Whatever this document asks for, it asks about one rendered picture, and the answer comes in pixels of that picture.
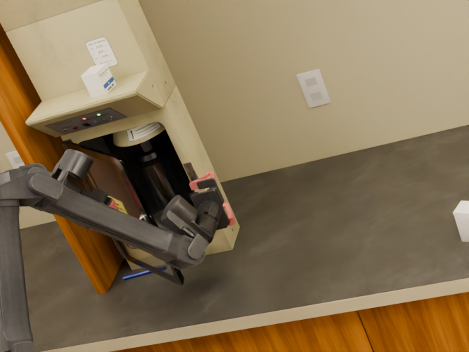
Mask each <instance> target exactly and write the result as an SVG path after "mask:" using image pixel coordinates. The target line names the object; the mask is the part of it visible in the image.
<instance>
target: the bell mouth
mask: <svg viewBox="0 0 469 352"><path fill-rule="evenodd" d="M164 130H165V127H164V125H162V124H161V123H160V122H152V123H150V124H145V125H141V126H137V127H134V128H131V129H126V130H123V131H119V132H116V133H113V143H114V144H115V145H116V146H119V147H129V146H133V145H137V144H140V143H142V142H145V141H147V140H149V139H151V138H153V137H155V136H156V135H158V134H159V133H161V132H162V131H164Z"/></svg>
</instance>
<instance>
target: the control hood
mask: <svg viewBox="0 0 469 352"><path fill-rule="evenodd" d="M115 82H116V86H115V87H114V88H113V89H112V90H111V91H110V92H109V93H108V94H106V95H102V96H95V97H91V96H90V94H89V92H88V90H87V89H82V90H79V91H75V92H72V93H69V94H65V95H62V96H58V97H55V98H51V99H48V100H45V101H42V102H41V103H40V105H39V106H38V107H37V108H36V109H35V110H34V112H33V113H32V114H31V116H30V117H29V118H28V119H27V120H26V122H25V123H26V125H28V126H30V127H32V128H34V129H37V130H39V131H42V132H43V133H46V134H48V135H51V136H53V137H55V138H56V137H59V136H63V135H67V134H70V133H67V134H62V133H59V132H57V131H54V130H52V129H50V128H48V127H46V125H49V124H53V123H56V122H61V121H63V120H67V119H71V118H74V117H79V116H81V115H85V114H89V113H92V112H96V111H99V110H103V109H106V108H112V109H113V110H116V111H117V112H119V113H121V114H123V115H125V116H127V117H126V118H129V117H134V116H136V115H141V114H144V113H147V112H151V111H155V110H159V109H162V108H163V106H164V104H165V103H164V101H163V99H162V97H161V94H160V92H159V90H158V88H157V86H156V83H155V82H154V79H153V78H152V75H151V73H150V71H144V72H141V73H137V74H135V75H130V76H127V77H124V78H120V79H117V80H115ZM123 119H125V118H123ZM118 120H121V119H118ZM118 120H115V121H118ZM115 121H113V122H115ZM108 123H110V122H108ZM108 123H104V124H108ZM100 125H103V124H100ZM100 125H97V126H100ZM93 127H95V126H92V127H89V128H87V129H90V128H93ZM82 130H85V129H82ZM82 130H80V131H82ZM74 132H78V131H74ZM74 132H72V133H74Z"/></svg>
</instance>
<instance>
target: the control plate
mask: <svg viewBox="0 0 469 352"><path fill-rule="evenodd" d="M97 114H100V115H97ZM110 117H113V118H112V119H111V118H110ZM126 117H127V116H125V115H123V114H121V113H119V112H117V111H116V110H113V109H112V108H106V109H103V110H99V111H96V112H92V113H89V114H85V115H81V116H79V117H74V118H71V119H67V120H63V121H61V122H56V123H53V124H49V125H46V127H48V128H50V129H52V130H54V131H57V132H59V133H62V134H67V133H72V132H74V131H79V130H82V129H87V128H89V127H92V126H97V125H100V124H104V123H108V122H113V121H115V120H118V119H123V118H126ZM82 118H86V119H82ZM101 119H105V120H104V122H103V120H101ZM94 121H97V122H96V124H95V123H94ZM83 123H88V124H90V125H91V126H83V125H81V124H83ZM74 126H77V127H78V129H73V127H74ZM65 129H66V130H67V131H64V130H65Z"/></svg>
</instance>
